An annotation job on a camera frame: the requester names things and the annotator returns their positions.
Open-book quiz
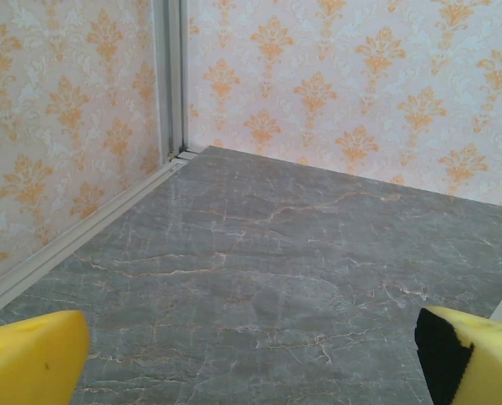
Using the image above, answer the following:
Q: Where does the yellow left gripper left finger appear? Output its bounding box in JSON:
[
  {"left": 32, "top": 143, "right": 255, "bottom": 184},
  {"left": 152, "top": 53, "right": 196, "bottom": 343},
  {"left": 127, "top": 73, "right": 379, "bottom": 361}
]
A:
[{"left": 0, "top": 309, "right": 91, "bottom": 405}]

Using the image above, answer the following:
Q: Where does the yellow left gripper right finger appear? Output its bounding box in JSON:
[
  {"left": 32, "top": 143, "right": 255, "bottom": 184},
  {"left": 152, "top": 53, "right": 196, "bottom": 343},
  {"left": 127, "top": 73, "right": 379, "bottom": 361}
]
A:
[{"left": 414, "top": 305, "right": 502, "bottom": 405}]

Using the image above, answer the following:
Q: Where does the aluminium side frame rail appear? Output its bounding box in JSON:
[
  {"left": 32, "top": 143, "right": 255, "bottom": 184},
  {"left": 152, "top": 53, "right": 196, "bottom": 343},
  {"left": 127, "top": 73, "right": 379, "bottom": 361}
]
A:
[{"left": 0, "top": 156, "right": 185, "bottom": 324}]

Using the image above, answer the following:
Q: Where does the aluminium rear frame post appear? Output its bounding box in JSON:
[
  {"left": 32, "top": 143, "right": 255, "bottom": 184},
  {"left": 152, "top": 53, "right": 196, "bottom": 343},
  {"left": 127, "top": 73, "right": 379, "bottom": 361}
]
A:
[{"left": 151, "top": 0, "right": 191, "bottom": 160}]

